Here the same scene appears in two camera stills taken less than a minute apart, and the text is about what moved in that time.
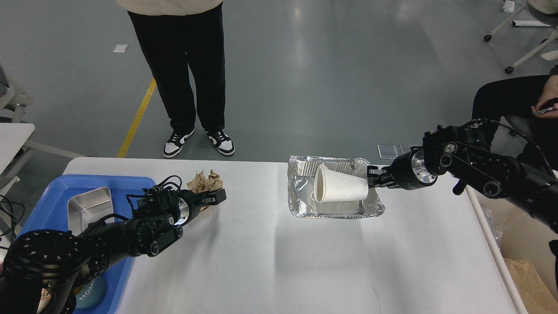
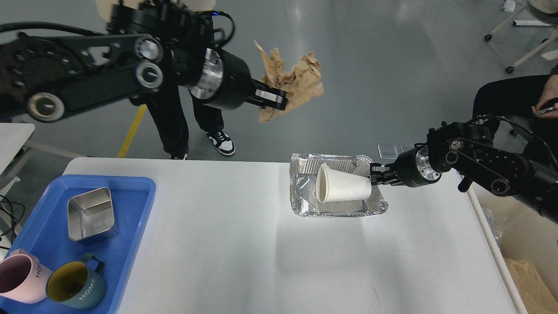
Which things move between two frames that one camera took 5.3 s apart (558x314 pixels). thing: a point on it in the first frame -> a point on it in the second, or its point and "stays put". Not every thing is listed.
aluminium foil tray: [302, 203] stays put
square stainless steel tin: [89, 207] stays put
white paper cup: [330, 184] stays put
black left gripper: [189, 204] -> [225, 79]
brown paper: [200, 184] -> [301, 84]
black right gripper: [409, 172] stays put
